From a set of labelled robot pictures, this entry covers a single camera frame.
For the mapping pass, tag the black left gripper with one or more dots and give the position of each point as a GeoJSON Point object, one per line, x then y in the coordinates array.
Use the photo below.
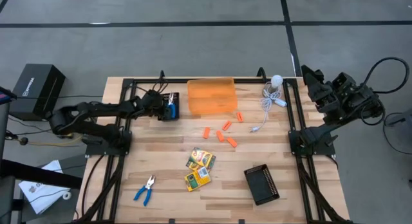
{"type": "Point", "coordinates": [151, 103]}

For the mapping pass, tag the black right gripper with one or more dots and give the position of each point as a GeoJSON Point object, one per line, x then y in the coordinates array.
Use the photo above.
{"type": "Point", "coordinates": [325, 95]}

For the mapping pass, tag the orange eraser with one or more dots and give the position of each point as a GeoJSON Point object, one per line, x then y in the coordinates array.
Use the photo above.
{"type": "Point", "coordinates": [227, 125]}
{"type": "Point", "coordinates": [231, 142]}
{"type": "Point", "coordinates": [220, 136]}
{"type": "Point", "coordinates": [206, 133]}
{"type": "Point", "coordinates": [240, 116]}

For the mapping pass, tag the yellow green crayon box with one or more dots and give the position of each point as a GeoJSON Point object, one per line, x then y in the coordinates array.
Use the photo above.
{"type": "Point", "coordinates": [194, 182]}
{"type": "Point", "coordinates": [202, 157]}
{"type": "Point", "coordinates": [192, 166]}

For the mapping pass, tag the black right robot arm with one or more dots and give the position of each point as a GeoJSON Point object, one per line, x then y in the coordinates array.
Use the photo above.
{"type": "Point", "coordinates": [322, 132]}

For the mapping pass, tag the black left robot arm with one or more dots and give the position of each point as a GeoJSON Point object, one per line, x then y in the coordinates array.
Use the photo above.
{"type": "Point", "coordinates": [103, 108]}

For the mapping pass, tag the blue black small device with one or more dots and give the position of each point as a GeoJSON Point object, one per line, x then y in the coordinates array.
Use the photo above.
{"type": "Point", "coordinates": [178, 105]}

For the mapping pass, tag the white light bulb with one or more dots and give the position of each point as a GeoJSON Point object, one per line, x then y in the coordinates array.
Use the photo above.
{"type": "Point", "coordinates": [277, 80]}

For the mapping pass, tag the orange translucent plastic bin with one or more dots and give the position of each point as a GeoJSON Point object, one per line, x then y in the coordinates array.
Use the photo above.
{"type": "Point", "coordinates": [212, 95]}

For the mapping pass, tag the black mesh basket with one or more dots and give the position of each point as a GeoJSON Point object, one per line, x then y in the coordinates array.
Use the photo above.
{"type": "Point", "coordinates": [260, 185]}

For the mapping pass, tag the black cardboard box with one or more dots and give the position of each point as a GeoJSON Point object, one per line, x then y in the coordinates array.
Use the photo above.
{"type": "Point", "coordinates": [37, 89]}

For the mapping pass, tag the white tape roll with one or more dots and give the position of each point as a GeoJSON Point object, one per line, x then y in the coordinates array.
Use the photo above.
{"type": "Point", "coordinates": [64, 195]}

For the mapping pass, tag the black metal stand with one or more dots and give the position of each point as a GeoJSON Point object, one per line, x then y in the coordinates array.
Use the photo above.
{"type": "Point", "coordinates": [38, 176]}

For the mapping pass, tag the black round plug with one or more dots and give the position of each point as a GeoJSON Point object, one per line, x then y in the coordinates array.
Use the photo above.
{"type": "Point", "coordinates": [23, 141]}

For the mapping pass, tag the white paper sheets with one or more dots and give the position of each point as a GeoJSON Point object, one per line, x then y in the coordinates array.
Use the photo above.
{"type": "Point", "coordinates": [42, 195]}

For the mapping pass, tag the dark screen device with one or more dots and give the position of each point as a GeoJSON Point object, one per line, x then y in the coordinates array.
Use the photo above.
{"type": "Point", "coordinates": [6, 96]}

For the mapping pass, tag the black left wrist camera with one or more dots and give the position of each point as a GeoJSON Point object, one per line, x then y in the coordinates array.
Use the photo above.
{"type": "Point", "coordinates": [154, 96]}

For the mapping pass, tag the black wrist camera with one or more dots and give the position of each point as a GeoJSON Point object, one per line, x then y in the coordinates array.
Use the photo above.
{"type": "Point", "coordinates": [342, 80]}
{"type": "Point", "coordinates": [154, 96]}

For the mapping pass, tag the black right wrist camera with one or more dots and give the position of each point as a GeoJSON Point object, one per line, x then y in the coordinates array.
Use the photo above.
{"type": "Point", "coordinates": [342, 80]}

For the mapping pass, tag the black aluminium table frame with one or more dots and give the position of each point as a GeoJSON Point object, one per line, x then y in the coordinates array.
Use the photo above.
{"type": "Point", "coordinates": [248, 80]}

